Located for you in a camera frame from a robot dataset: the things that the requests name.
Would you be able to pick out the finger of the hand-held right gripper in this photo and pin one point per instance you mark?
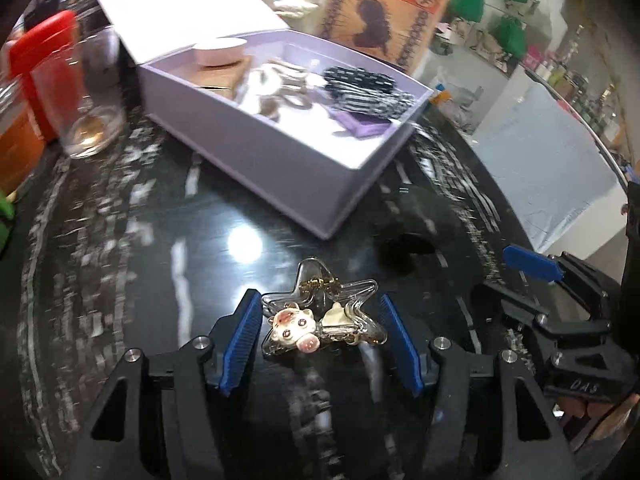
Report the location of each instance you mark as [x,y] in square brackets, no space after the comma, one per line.
[530,262]
[510,305]

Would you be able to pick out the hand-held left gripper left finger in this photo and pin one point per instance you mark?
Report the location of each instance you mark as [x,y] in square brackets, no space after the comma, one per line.
[242,340]

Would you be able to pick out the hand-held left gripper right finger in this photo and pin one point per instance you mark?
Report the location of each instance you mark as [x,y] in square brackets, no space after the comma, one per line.
[400,345]

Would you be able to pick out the lilac cardboard box with lid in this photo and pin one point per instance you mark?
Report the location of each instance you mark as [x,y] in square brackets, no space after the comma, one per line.
[280,160]

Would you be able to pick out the pearl white hair claw clip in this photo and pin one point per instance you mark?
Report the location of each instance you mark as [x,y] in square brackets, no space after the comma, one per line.
[290,70]
[265,95]

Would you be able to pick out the black polka dot scrunchie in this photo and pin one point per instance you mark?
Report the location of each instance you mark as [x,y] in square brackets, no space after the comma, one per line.
[355,79]

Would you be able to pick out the pink round compact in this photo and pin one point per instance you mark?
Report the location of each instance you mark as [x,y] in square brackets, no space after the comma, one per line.
[220,52]

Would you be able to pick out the person's right hand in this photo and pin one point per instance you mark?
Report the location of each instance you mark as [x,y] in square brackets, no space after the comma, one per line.
[580,410]

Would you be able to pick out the white cloth covered table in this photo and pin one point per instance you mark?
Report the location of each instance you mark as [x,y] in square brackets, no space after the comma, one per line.
[550,160]

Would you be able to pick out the white plastic bag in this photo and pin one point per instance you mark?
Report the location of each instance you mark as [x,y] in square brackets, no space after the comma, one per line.
[452,107]

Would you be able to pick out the small purple box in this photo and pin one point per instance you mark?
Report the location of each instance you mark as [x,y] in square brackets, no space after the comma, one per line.
[362,124]

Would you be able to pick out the brown wooden block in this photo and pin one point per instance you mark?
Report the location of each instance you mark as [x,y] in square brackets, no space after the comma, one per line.
[220,77]

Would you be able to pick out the green label dark jar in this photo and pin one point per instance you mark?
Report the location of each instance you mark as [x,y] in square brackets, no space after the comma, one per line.
[6,220]

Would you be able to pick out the clear drinking glass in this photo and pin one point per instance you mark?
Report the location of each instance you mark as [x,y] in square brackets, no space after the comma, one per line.
[95,110]

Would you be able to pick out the brown printed paper bag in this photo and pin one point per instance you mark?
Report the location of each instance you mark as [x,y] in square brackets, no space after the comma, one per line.
[385,10]

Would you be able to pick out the orange label clear jar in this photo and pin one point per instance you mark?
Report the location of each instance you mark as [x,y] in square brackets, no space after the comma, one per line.
[20,145]

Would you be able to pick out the red plastic container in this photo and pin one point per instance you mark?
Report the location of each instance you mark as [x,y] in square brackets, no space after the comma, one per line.
[42,60]

